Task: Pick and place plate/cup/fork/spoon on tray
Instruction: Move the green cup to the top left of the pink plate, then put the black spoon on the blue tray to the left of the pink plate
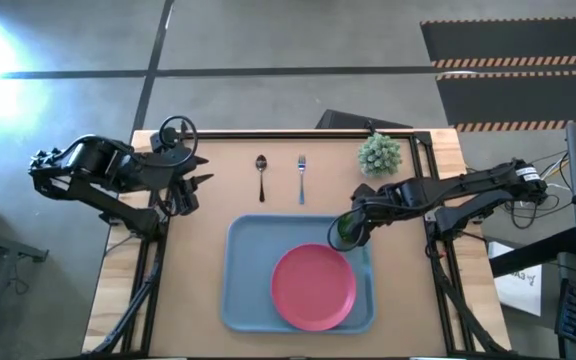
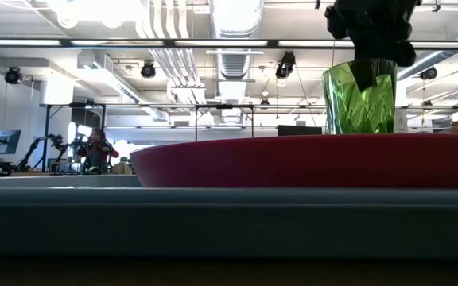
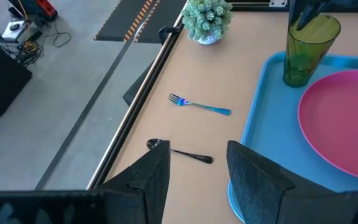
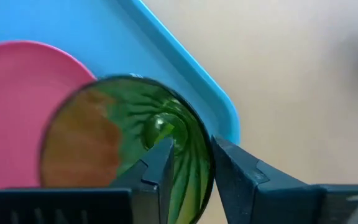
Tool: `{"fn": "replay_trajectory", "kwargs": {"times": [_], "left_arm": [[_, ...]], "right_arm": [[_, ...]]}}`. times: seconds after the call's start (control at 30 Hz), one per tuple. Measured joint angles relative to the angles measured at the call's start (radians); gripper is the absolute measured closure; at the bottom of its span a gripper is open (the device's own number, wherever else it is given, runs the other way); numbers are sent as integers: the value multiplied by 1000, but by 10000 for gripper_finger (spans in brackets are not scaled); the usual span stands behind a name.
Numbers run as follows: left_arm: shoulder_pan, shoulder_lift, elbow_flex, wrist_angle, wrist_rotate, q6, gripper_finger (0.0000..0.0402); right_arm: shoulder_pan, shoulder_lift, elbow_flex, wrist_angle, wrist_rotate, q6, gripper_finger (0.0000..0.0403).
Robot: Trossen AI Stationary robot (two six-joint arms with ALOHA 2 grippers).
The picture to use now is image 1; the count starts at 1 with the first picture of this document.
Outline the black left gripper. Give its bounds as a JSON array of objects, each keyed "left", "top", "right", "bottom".
[{"left": 161, "top": 148, "right": 215, "bottom": 190}]

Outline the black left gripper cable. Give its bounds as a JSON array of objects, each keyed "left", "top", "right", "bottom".
[{"left": 157, "top": 114, "right": 200, "bottom": 169}]

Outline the blue-grey plastic tray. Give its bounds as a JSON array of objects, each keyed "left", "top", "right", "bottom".
[{"left": 221, "top": 213, "right": 376, "bottom": 335}]

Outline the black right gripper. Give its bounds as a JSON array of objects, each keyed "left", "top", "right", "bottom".
[{"left": 337, "top": 183, "right": 399, "bottom": 237}]

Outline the black hazard-striped floor mat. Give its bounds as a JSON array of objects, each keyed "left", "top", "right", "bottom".
[
  {"left": 435, "top": 69, "right": 576, "bottom": 133},
  {"left": 420, "top": 17, "right": 576, "bottom": 69}
]

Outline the pink round plate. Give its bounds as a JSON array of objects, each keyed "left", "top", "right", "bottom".
[{"left": 270, "top": 243, "right": 358, "bottom": 333}]

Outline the small green potted plant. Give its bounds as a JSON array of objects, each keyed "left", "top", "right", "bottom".
[{"left": 357, "top": 132, "right": 403, "bottom": 179}]

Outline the black flat panel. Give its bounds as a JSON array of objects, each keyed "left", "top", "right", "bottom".
[{"left": 315, "top": 108, "right": 414, "bottom": 131}]

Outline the black beam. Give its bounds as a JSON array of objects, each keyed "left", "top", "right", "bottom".
[{"left": 490, "top": 227, "right": 576, "bottom": 279}]

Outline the blue-handled metal fork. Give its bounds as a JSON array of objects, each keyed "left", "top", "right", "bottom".
[{"left": 297, "top": 154, "right": 308, "bottom": 206}]

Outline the dark metal spoon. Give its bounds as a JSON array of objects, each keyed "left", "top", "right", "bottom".
[{"left": 255, "top": 154, "right": 268, "bottom": 204}]

